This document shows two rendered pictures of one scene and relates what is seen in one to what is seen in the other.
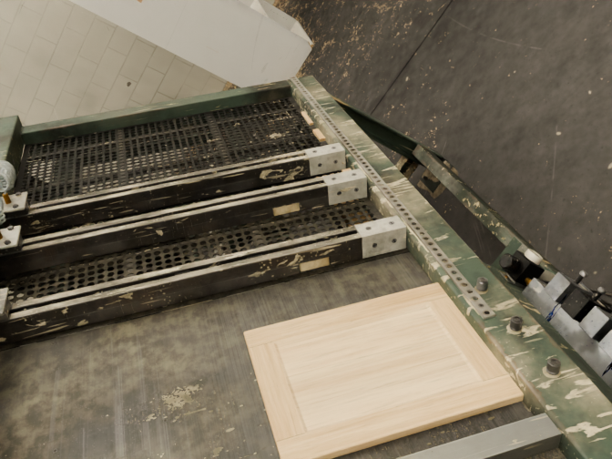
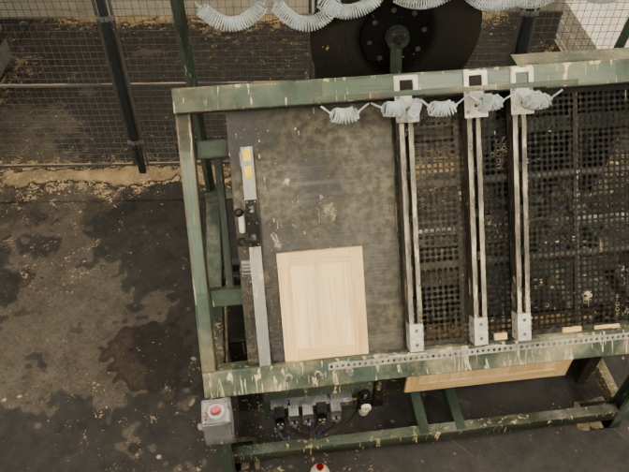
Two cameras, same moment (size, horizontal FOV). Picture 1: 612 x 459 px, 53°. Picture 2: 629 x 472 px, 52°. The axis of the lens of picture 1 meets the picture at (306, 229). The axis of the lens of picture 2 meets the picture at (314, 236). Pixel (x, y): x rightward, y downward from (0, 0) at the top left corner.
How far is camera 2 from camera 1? 1.89 m
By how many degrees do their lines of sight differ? 50
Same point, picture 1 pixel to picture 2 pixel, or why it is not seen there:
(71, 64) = not seen: outside the picture
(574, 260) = (439, 455)
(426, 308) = (351, 341)
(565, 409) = (269, 373)
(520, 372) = (292, 364)
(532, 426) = (266, 357)
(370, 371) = (317, 302)
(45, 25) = not seen: outside the picture
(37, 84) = not seen: outside the picture
